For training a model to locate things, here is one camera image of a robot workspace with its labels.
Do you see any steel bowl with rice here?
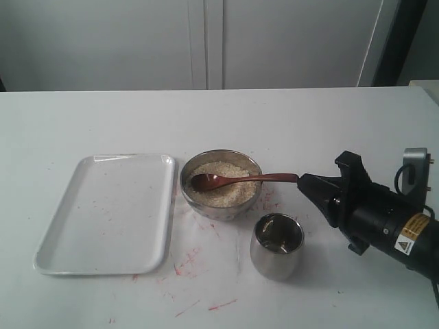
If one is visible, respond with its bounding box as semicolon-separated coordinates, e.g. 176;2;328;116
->
180;149;262;221

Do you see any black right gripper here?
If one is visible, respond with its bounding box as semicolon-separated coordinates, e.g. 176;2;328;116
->
297;151;423;256

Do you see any beige side table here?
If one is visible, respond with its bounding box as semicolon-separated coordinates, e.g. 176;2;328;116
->
409;80;439;105

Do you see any brown wooden spoon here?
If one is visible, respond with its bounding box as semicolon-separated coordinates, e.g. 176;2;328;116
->
191;173;299;192

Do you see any steel cup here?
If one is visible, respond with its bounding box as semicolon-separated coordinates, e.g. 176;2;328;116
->
250;213;305;281

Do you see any white rectangular plastic tray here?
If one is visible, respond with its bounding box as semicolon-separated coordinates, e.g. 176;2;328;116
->
33;154;176;276

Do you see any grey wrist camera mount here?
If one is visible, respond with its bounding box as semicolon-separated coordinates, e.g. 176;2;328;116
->
401;147;431;209

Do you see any black vertical post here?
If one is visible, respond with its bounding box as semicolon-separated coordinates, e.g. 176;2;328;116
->
372;0;438;87

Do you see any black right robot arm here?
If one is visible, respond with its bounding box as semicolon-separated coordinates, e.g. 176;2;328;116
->
297;151;438;282

